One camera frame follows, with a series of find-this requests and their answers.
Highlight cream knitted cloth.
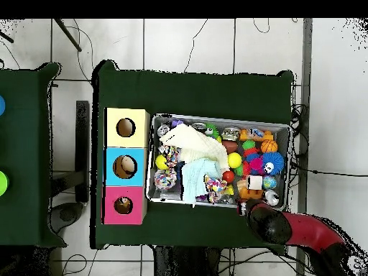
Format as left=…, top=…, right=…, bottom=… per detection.
left=160, top=122, right=231, bottom=172

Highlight mint green knitted cloth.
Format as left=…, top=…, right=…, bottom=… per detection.
left=181, top=157, right=222, bottom=206

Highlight colourful braided rope toy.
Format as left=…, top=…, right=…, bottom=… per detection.
left=203, top=175, right=230, bottom=204

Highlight shallow clear mesh bin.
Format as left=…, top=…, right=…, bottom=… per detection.
left=146, top=114, right=291, bottom=212

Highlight wooden box with three holes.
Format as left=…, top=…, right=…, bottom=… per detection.
left=103, top=107, right=151, bottom=226

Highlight yellow smiley ball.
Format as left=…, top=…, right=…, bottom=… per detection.
left=155, top=154, right=170, bottom=171

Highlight plain yellow ball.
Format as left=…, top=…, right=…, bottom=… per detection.
left=227, top=152, right=243, bottom=169

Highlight dark green table cloth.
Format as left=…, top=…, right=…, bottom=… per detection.
left=91, top=60, right=295, bottom=254

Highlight pale wooden cube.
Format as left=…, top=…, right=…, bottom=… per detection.
left=247, top=175, right=264, bottom=190

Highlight orange toy basketball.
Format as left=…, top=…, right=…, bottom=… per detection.
left=260, top=139, right=279, bottom=154

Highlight small globe ball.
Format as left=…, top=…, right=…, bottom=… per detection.
left=262, top=175, right=278, bottom=190

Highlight blue spiky ball with eyes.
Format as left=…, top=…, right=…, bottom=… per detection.
left=261, top=152, right=286, bottom=176

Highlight silver topped dark can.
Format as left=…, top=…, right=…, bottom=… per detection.
left=264, top=190, right=281, bottom=206

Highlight green side table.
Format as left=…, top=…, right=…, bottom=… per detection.
left=0, top=62, right=67, bottom=248

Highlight black tripod leg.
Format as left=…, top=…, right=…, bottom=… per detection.
left=54, top=19, right=83, bottom=52

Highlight green disc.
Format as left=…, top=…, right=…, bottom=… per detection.
left=0, top=170, right=9, bottom=196

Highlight colourful knotted rope ball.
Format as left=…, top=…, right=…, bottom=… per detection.
left=153, top=167, right=178, bottom=191

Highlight black cable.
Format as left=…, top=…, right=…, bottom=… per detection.
left=290, top=163, right=368, bottom=178

